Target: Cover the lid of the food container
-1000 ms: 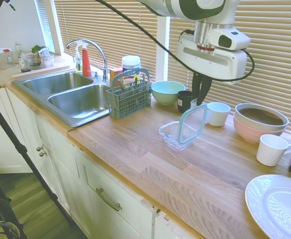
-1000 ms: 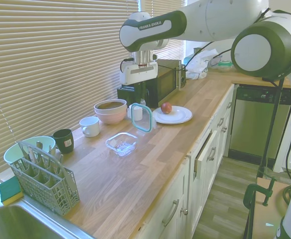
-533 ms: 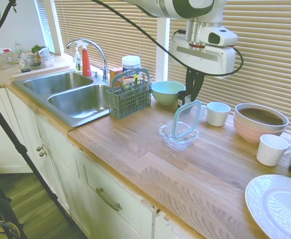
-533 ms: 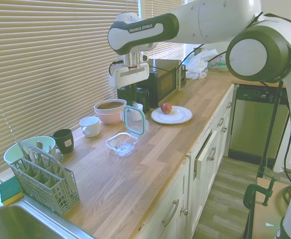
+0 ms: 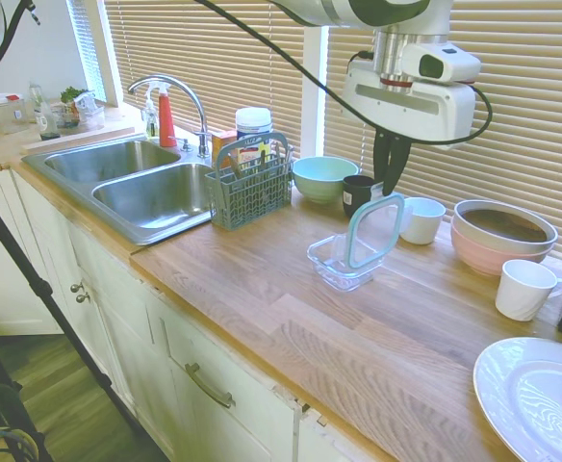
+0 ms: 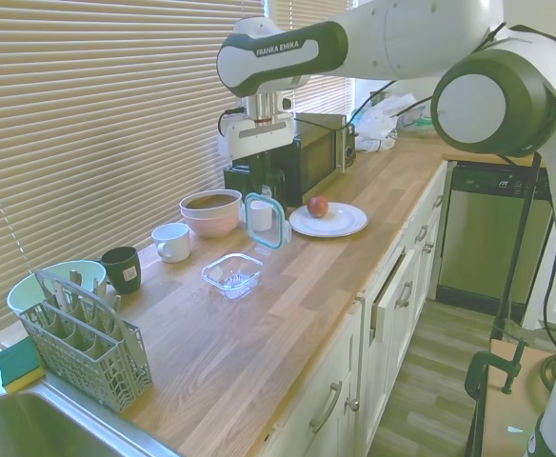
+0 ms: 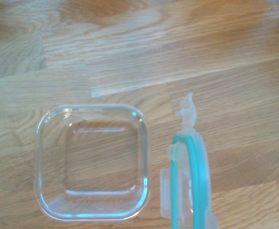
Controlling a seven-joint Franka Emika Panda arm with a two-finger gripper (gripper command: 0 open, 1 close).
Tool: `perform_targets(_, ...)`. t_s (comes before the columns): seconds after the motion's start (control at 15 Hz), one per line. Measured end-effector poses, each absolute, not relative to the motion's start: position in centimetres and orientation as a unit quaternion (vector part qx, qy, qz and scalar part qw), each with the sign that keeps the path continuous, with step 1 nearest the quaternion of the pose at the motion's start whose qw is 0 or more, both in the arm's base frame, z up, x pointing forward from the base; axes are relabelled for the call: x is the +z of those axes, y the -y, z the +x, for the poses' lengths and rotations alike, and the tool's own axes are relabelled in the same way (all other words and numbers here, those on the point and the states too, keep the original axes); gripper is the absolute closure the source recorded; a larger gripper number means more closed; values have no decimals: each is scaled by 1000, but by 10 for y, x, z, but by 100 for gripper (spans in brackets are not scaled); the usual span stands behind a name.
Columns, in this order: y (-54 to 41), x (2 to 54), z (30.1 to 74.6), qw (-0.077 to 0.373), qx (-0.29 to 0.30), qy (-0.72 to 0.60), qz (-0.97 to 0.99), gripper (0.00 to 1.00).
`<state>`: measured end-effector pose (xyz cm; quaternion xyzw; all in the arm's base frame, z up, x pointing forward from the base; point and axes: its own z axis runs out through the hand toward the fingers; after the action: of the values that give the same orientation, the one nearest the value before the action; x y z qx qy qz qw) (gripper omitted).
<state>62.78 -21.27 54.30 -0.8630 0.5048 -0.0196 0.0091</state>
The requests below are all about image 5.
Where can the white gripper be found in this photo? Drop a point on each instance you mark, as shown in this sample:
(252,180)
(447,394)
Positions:
(406,115)

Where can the teal rimmed container lid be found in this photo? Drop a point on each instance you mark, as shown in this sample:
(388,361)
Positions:
(375,231)

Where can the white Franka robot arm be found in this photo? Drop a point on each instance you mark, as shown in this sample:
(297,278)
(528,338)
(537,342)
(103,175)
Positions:
(396,48)

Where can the clear glass food container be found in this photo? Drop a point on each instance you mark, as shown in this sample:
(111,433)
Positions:
(346,276)

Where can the clear tub with white lid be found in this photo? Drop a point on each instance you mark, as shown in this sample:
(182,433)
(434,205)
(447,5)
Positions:
(2,115)

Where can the black cup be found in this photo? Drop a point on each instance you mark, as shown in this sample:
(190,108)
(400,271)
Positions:
(355,197)

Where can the white mug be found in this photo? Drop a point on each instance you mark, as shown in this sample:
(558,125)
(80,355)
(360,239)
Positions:
(423,223)

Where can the mint green bowl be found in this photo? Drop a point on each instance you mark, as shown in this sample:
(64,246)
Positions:
(322,185)

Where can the cream bowl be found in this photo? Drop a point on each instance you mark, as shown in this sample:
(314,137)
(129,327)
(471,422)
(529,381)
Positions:
(502,221)

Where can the pink bowl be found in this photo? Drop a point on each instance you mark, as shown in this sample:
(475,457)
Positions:
(488,257)

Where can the white wipes canister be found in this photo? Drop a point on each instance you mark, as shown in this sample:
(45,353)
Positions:
(253,127)

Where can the grey plastic cutlery basket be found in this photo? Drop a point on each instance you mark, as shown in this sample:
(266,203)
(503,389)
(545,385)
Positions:
(247,202)

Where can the orange box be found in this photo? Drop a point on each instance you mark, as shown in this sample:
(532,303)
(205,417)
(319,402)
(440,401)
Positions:
(223,142)

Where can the small white cup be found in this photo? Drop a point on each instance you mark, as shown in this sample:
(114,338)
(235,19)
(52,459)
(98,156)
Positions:
(521,293)

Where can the chrome faucet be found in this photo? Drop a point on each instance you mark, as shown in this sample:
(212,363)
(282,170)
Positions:
(196,103)

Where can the small sink soap pump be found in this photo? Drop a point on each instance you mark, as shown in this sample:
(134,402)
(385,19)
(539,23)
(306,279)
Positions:
(185,144)

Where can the red spray bottle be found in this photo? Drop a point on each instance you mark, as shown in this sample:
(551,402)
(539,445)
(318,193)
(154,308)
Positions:
(167,120)

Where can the clear soap bottle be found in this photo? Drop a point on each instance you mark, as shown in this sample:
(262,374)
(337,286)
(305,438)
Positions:
(150,126)

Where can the stainless steel sink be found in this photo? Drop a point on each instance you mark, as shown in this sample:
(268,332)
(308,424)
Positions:
(151,202)

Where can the large white plate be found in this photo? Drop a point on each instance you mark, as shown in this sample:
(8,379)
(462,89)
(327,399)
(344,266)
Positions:
(526,399)

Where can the white kitchen cabinets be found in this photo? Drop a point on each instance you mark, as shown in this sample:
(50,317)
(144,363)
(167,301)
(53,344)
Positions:
(127,313)

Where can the plastic box with greens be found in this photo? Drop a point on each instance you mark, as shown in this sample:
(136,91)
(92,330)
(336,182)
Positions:
(84,113)

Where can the light wooden board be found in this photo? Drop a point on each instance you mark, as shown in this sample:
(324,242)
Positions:
(79,137)

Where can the narrow beige window blind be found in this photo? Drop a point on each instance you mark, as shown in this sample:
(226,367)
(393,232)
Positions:
(86,48)

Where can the round metal cabinet knob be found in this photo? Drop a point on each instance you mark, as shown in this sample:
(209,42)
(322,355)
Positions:
(76,288)
(83,297)

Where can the clear plastic bottle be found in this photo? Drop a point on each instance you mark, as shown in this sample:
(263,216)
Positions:
(45,115)

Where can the black metal stand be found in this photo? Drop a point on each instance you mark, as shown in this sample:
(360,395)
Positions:
(40,285)

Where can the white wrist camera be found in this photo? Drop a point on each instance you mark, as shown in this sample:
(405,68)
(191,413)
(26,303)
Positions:
(444,65)

